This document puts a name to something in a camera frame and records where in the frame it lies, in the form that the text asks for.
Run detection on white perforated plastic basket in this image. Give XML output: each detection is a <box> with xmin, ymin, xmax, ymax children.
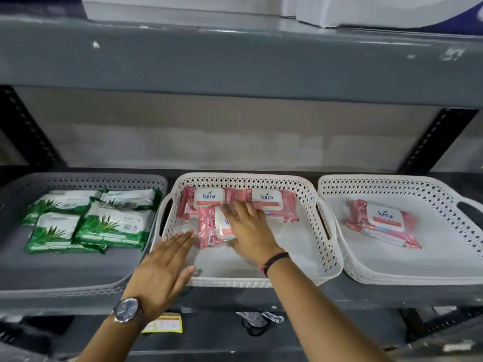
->
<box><xmin>316</xmin><ymin>173</ymin><xmax>483</xmax><ymax>287</ymax></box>
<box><xmin>149</xmin><ymin>172</ymin><xmax>345</xmax><ymax>289</ymax></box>

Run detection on black pink wristband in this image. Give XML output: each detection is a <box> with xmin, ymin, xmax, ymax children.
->
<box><xmin>260</xmin><ymin>251</ymin><xmax>292</xmax><ymax>278</ymax></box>

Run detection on white cardboard box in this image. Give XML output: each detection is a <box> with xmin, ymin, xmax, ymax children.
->
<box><xmin>280</xmin><ymin>0</ymin><xmax>299</xmax><ymax>19</ymax></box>

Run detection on yellow shelf price tag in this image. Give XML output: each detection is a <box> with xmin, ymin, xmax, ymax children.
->
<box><xmin>141</xmin><ymin>312</ymin><xmax>184</xmax><ymax>334</ymax></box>

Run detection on black perforated rack post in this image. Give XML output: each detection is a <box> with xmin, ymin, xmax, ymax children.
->
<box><xmin>396</xmin><ymin>107</ymin><xmax>479</xmax><ymax>176</ymax></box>
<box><xmin>0</xmin><ymin>84</ymin><xmax>66</xmax><ymax>171</ymax></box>

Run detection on person's left hand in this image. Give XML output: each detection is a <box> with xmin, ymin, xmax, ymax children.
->
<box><xmin>122</xmin><ymin>229</ymin><xmax>197</xmax><ymax>322</ymax></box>

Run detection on silver wristwatch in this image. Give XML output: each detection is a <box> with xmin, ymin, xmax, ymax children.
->
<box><xmin>111</xmin><ymin>296</ymin><xmax>145</xmax><ymax>324</ymax></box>

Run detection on black round object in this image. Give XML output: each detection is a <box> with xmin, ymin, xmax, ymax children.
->
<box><xmin>241</xmin><ymin>316</ymin><xmax>272</xmax><ymax>337</ymax></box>

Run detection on clear small hanging packets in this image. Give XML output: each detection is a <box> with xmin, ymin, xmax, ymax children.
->
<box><xmin>235</xmin><ymin>311</ymin><xmax>285</xmax><ymax>329</ymax></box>

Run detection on grey metal shelf board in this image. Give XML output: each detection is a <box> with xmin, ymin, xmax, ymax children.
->
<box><xmin>0</xmin><ymin>165</ymin><xmax>483</xmax><ymax>318</ymax></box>
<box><xmin>0</xmin><ymin>0</ymin><xmax>483</xmax><ymax>110</ymax></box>

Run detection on pink wipes pack white lid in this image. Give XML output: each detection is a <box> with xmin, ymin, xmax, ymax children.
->
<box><xmin>225</xmin><ymin>188</ymin><xmax>300</xmax><ymax>224</ymax></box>
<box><xmin>176</xmin><ymin>185</ymin><xmax>228</xmax><ymax>220</ymax></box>
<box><xmin>196</xmin><ymin>205</ymin><xmax>243</xmax><ymax>250</ymax></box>
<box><xmin>345</xmin><ymin>199</ymin><xmax>423</xmax><ymax>250</ymax></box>

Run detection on grey perforated plastic basket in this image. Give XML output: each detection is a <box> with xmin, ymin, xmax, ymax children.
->
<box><xmin>0</xmin><ymin>172</ymin><xmax>169</xmax><ymax>301</ymax></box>

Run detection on white Vitendo box right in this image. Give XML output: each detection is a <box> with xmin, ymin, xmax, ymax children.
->
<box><xmin>294</xmin><ymin>0</ymin><xmax>483</xmax><ymax>36</ymax></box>

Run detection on person's right hand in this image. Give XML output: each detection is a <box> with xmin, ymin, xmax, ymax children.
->
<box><xmin>220</xmin><ymin>200</ymin><xmax>289</xmax><ymax>267</ymax></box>

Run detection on green white wipes pack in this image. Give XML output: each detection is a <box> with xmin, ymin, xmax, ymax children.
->
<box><xmin>25</xmin><ymin>212</ymin><xmax>109</xmax><ymax>255</ymax></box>
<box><xmin>20</xmin><ymin>190</ymin><xmax>103</xmax><ymax>227</ymax></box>
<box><xmin>73</xmin><ymin>201</ymin><xmax>156</xmax><ymax>252</ymax></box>
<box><xmin>90</xmin><ymin>189</ymin><xmax>164</xmax><ymax>212</ymax></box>

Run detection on person's right forearm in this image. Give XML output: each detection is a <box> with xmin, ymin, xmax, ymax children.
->
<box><xmin>265</xmin><ymin>255</ymin><xmax>390</xmax><ymax>362</ymax></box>

